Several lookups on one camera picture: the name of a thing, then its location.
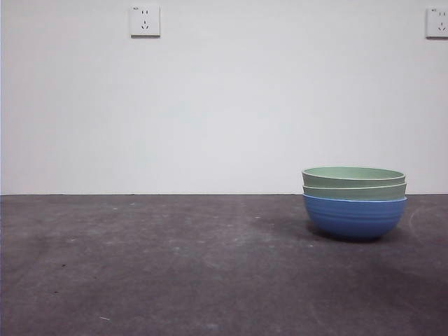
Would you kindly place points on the blue bowl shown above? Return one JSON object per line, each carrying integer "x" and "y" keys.
{"x": 353, "y": 220}

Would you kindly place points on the white wall socket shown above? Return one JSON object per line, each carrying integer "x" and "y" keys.
{"x": 437, "y": 22}
{"x": 145, "y": 21}

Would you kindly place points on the green bowl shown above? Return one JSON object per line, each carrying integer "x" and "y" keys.
{"x": 350, "y": 193}
{"x": 350, "y": 173}

